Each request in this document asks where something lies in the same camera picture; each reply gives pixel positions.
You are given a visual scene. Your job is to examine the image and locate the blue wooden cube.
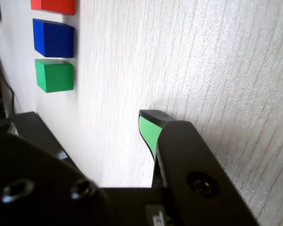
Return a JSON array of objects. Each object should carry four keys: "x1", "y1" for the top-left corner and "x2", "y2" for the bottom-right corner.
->
[{"x1": 33, "y1": 18, "x2": 75, "y2": 58}]

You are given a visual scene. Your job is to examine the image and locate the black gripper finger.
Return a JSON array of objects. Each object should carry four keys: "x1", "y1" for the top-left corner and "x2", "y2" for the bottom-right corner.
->
[
  {"x1": 0, "y1": 121, "x2": 114, "y2": 226},
  {"x1": 138, "y1": 109, "x2": 262, "y2": 226}
]

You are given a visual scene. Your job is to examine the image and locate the green wooden cube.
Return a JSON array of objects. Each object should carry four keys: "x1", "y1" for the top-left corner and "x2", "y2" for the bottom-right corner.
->
[{"x1": 34, "y1": 58, "x2": 74, "y2": 93}]

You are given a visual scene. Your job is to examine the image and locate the red wooden cube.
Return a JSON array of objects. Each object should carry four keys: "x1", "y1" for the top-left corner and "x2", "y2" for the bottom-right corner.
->
[{"x1": 30, "y1": 0, "x2": 75, "y2": 16}]

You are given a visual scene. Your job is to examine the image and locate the thin black hanging cable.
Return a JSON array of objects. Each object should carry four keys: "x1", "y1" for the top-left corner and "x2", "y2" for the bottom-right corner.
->
[{"x1": 0, "y1": 54, "x2": 16, "y2": 116}]

